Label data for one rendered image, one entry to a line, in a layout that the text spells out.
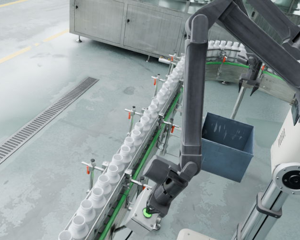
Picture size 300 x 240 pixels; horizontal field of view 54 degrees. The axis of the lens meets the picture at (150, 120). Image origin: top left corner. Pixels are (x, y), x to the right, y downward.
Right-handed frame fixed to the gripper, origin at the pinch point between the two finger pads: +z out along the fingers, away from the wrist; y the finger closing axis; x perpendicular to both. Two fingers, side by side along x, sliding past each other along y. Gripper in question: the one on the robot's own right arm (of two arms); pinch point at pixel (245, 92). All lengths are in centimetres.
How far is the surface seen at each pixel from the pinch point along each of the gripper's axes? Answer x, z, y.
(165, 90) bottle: 15.2, 5.0, 40.7
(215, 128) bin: -14.7, 37.4, 8.5
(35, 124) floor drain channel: -47, 120, 179
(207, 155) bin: 15.8, 37.3, 8.3
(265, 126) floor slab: -191, 123, -53
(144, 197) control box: 85, 9, 26
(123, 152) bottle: 72, 5, 40
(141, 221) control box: 94, 10, 23
